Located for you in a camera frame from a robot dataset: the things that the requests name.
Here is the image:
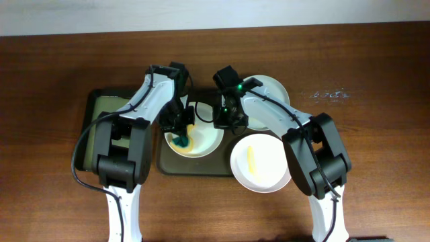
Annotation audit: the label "white plate front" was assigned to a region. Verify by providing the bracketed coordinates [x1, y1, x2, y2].
[230, 134, 292, 194]

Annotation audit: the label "dark serving tray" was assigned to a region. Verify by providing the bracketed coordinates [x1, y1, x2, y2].
[156, 128, 256, 177]

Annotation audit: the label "white plate yellow stain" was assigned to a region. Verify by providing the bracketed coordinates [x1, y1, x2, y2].
[164, 115, 224, 158]

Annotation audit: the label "black sponge tray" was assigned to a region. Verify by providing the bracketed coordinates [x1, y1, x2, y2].
[75, 86, 138, 171]

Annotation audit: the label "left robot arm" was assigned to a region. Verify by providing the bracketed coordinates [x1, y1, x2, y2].
[91, 62, 195, 241]

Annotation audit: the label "green yellow sponge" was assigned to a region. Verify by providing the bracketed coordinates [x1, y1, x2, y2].
[169, 124, 195, 153]

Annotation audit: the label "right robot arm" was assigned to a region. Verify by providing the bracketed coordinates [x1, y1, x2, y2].
[213, 74, 351, 241]

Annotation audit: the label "grey plate yellow stain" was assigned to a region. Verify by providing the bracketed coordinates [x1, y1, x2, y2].
[244, 75, 290, 131]

